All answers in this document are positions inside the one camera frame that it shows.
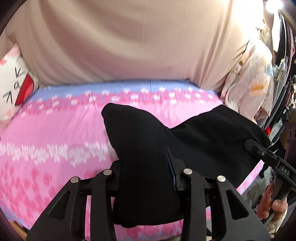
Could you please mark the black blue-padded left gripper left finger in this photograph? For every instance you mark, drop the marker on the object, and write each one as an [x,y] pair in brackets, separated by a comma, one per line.
[65,216]

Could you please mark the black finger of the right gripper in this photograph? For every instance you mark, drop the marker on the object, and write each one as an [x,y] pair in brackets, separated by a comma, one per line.
[256,149]

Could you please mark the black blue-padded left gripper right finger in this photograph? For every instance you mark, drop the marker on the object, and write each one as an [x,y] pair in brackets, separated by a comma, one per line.
[231,216]

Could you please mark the black fleece-lined pants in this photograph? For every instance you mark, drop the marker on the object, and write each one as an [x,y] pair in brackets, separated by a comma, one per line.
[211,144]

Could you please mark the person's right hand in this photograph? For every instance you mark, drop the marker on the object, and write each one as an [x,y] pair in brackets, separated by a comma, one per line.
[266,204]

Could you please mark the pale floral blanket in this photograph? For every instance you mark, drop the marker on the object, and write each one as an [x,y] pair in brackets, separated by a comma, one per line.
[248,88]

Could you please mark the pink floral bed sheet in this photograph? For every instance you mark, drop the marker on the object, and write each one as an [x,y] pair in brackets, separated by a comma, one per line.
[59,133]

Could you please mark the hanging dark clothes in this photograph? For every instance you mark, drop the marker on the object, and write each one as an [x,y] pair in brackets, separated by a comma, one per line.
[284,55]

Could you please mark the beige curtain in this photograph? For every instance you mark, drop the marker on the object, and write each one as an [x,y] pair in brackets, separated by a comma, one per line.
[90,41]

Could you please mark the white cartoon face pillow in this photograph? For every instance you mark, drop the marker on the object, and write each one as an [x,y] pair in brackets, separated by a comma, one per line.
[17,83]

